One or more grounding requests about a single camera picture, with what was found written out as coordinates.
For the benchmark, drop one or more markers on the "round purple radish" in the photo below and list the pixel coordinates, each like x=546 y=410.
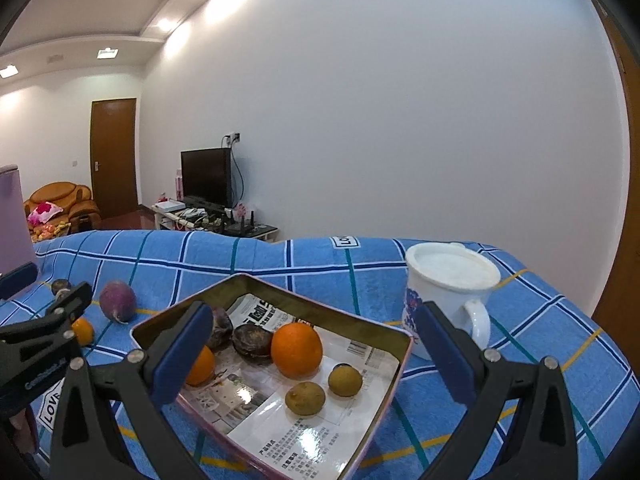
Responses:
x=117 y=300

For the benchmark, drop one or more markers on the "pink floral cushion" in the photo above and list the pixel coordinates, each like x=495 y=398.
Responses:
x=42 y=212

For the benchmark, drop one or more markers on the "black router with antennas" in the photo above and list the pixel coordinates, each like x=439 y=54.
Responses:
x=246 y=225

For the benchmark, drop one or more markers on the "brown wooden door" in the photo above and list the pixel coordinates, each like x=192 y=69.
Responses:
x=114 y=157

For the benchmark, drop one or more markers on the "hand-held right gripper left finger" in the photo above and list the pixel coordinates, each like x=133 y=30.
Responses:
x=182 y=357

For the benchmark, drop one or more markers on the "pink tin box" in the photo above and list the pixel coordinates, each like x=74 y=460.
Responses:
x=380 y=400

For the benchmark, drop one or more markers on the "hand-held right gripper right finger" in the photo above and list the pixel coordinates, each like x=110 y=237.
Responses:
x=445 y=352

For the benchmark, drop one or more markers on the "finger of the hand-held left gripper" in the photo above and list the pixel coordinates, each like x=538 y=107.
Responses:
x=17 y=282
x=72 y=302

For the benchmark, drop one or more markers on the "black flat television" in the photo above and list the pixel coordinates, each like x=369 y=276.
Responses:
x=205 y=177

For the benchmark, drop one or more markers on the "blue plaid blanket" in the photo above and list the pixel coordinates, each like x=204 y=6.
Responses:
x=310 y=265

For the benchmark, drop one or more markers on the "pink flower ornament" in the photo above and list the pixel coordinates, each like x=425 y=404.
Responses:
x=242 y=208

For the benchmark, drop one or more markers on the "white set-top box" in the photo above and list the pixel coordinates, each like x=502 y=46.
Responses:
x=168 y=205

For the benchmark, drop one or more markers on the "yellowish brown round fruit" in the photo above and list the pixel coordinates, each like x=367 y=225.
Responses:
x=305 y=398
x=345 y=380

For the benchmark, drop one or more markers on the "white mug with blue print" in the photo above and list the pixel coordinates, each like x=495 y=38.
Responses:
x=435 y=310

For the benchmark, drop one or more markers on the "rectangular ceiling light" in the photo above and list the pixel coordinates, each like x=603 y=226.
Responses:
x=107 y=52

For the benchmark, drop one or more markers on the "orange brown sofa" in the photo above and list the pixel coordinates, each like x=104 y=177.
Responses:
x=62 y=197

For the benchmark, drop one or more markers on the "dark brown water chestnut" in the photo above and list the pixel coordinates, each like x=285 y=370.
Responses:
x=252 y=342
x=60 y=286
x=221 y=329

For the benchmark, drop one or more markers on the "white television stand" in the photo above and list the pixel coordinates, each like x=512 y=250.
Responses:
x=215 y=225

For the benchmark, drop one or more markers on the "person's left hand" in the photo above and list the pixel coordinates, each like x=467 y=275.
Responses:
x=22 y=427

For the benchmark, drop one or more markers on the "lilac thermos bottle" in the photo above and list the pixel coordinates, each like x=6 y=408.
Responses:
x=12 y=220

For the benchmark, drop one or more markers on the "wall power socket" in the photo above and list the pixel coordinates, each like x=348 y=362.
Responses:
x=232 y=137

